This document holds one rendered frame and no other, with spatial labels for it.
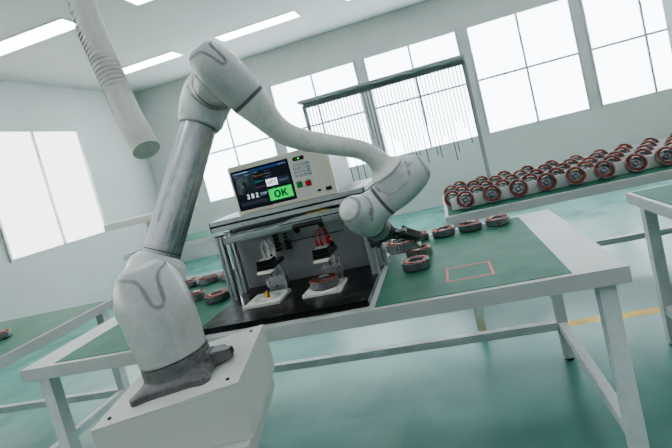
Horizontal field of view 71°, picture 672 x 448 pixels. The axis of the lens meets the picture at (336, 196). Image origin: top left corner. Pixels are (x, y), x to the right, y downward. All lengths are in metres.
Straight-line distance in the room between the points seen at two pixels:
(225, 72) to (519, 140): 7.23
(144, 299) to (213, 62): 0.59
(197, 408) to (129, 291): 0.28
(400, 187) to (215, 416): 0.73
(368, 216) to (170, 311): 0.58
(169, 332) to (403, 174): 0.72
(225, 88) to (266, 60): 7.46
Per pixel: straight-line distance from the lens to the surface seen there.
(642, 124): 8.70
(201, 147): 1.37
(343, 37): 8.41
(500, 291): 1.56
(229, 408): 1.07
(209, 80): 1.28
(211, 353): 1.16
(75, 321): 3.06
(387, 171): 1.33
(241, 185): 2.03
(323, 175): 1.91
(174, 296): 1.12
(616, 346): 1.73
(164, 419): 1.12
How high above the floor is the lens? 1.26
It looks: 5 degrees down
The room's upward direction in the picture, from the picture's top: 14 degrees counter-clockwise
